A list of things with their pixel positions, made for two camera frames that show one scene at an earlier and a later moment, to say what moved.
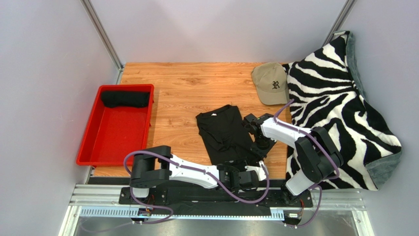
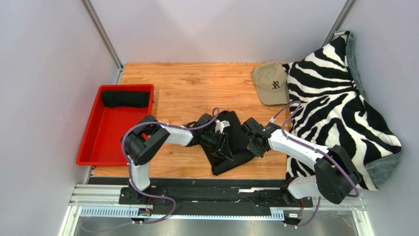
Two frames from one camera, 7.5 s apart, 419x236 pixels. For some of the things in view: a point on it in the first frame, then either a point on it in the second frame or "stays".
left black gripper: (230, 167) -> (222, 148)
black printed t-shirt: (224, 134) stays
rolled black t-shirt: (112, 98) stays
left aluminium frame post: (103, 35) stays
